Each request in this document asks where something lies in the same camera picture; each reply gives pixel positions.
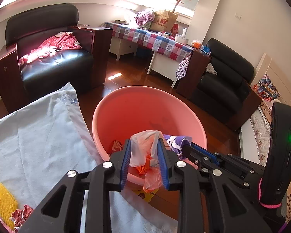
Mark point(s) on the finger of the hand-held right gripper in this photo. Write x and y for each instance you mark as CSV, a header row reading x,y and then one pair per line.
x,y
192,155
206,153

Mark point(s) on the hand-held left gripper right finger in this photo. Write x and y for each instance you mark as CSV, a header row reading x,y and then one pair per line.
x,y
163,165

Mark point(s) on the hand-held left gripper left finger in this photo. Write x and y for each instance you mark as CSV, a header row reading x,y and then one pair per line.
x,y
126,160

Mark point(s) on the translucent white plastic bag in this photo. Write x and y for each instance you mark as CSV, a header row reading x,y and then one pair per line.
x,y
140,148

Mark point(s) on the purple printed wrapper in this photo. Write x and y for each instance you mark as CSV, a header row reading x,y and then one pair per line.
x,y
177,143

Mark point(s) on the pink plastic basin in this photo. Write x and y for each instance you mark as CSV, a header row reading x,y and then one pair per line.
x,y
135,111

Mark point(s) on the red white wrapper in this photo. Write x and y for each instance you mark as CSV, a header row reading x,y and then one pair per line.
x,y
20,216

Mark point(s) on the yellow foam fruit net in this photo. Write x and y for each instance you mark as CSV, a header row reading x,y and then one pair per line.
x,y
4,201

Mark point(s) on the patterned quilted mattress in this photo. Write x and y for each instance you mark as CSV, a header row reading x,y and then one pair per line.
x,y
262,126

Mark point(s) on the yellow printed packet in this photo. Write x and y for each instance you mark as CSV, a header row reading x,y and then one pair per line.
x,y
145,194

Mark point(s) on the colourful printed cloth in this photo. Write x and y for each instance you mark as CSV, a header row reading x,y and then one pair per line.
x,y
266,88

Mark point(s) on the small white cloth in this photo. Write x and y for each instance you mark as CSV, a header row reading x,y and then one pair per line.
x,y
211,69

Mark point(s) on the light blue blanket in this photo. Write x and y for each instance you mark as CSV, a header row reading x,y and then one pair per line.
x,y
38,138

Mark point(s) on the purple patterned cloth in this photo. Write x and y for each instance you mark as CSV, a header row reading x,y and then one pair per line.
x,y
184,65

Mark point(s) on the white desk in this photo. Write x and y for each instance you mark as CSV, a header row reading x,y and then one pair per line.
x,y
162,65

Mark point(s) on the blue packet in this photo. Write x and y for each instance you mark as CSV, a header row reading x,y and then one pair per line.
x,y
206,49

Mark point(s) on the orange tissue packet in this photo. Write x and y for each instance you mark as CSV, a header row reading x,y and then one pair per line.
x,y
196,44

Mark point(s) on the white tissue container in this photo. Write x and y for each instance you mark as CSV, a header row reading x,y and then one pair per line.
x,y
181,36

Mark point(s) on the black leather wooden armchair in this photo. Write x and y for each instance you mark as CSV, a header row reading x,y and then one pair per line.
x,y
55,63

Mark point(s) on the red box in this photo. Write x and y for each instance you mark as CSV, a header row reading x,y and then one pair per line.
x,y
175,29

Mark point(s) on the pink spotted garment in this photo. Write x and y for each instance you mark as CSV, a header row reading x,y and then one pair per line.
x,y
63,41

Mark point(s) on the pale green box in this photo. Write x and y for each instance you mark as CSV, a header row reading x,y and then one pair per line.
x,y
147,25

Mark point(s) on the brown paper bag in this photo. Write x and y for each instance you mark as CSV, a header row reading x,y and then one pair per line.
x,y
163,21

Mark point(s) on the flat brown box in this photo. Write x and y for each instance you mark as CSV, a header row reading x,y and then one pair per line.
x,y
119,21

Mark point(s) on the pink checkered cloth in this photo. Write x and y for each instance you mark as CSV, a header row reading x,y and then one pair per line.
x,y
144,17

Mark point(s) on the wooden coat stand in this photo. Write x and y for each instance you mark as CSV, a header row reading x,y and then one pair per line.
x,y
177,3

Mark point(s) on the white bed frame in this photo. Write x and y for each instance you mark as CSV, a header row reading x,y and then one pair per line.
x,y
264,63

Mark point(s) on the white wall socket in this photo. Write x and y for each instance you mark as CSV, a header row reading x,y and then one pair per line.
x,y
237,16

